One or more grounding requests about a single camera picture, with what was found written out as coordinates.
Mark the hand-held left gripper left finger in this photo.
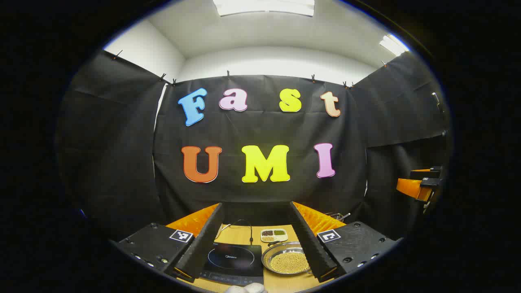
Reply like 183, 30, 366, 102
110, 202, 225, 283

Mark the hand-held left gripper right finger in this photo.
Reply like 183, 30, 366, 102
288, 201, 403, 283

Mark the pile of yellow soybeans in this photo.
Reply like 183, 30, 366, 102
269, 251, 310, 274

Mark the black induction cooktop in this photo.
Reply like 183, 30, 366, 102
199, 243, 264, 286

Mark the stainless steel pot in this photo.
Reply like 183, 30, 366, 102
261, 241, 314, 276

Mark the white divided bean dish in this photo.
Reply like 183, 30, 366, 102
260, 229, 289, 243

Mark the small ceiling light panel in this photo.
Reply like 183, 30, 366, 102
379, 35, 409, 57

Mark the row of cloth clips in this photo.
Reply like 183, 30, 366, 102
113, 50, 387, 88

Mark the large ceiling light panel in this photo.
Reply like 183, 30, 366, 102
212, 0, 316, 17

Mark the black power cable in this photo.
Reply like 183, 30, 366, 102
218, 219, 255, 245

